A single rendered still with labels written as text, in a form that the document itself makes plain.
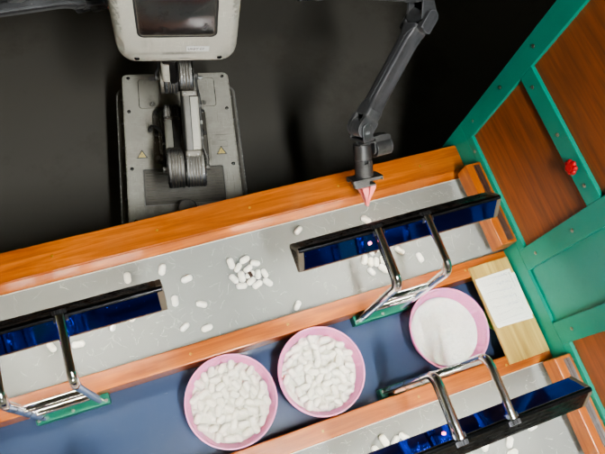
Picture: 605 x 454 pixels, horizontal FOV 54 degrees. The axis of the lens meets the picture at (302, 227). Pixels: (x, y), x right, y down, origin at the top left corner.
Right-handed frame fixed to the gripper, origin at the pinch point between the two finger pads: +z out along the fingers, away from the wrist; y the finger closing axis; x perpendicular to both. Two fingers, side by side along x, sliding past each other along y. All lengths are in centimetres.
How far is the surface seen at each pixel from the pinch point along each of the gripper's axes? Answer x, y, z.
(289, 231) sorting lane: 9.4, -24.2, 7.2
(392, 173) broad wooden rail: 14.8, 16.6, -3.2
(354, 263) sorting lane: -0.8, -6.6, 19.2
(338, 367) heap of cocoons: -20, -22, 42
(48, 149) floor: 124, -102, -13
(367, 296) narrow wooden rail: -10.6, -6.9, 27.0
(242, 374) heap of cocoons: -16, -51, 38
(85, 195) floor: 107, -90, 6
